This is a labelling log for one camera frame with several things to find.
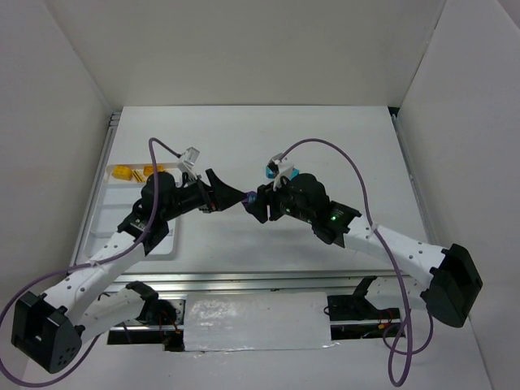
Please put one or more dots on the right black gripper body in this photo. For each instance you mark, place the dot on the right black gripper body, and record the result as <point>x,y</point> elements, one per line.
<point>270,203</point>

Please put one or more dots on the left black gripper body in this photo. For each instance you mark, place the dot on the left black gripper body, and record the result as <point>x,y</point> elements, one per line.
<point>204,195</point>

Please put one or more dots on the purple paw print lego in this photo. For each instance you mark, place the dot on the purple paw print lego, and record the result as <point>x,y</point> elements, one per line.
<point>249,198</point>

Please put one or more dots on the yellow striped lego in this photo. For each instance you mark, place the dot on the yellow striped lego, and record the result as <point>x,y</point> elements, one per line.
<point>138,177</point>

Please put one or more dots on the small yellow lego brick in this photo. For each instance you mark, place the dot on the small yellow lego brick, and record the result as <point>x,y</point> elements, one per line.
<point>122,173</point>

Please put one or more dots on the large yellow lego brick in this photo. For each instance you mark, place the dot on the large yellow lego brick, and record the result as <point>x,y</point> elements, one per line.
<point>148,170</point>

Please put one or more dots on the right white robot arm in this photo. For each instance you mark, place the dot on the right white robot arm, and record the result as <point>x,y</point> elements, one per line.
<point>449,276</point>

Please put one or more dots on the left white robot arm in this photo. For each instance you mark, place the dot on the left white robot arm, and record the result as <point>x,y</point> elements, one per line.
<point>50,328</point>

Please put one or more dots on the teal lego brick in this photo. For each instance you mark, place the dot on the teal lego brick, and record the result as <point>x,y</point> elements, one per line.
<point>295,172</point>

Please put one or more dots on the teal printed round lego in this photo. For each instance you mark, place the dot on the teal printed round lego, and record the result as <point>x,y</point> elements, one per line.
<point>269,170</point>

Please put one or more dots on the white foil cover panel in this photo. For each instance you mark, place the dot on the white foil cover panel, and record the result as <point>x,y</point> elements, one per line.
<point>256,321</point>

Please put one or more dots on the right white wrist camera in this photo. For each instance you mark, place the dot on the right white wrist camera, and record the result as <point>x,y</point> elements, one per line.
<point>281,168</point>

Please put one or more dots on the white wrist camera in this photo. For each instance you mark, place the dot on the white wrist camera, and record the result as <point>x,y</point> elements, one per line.
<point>281,168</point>
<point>187,159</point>

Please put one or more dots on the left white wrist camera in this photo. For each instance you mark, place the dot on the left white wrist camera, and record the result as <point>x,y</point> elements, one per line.
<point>187,159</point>

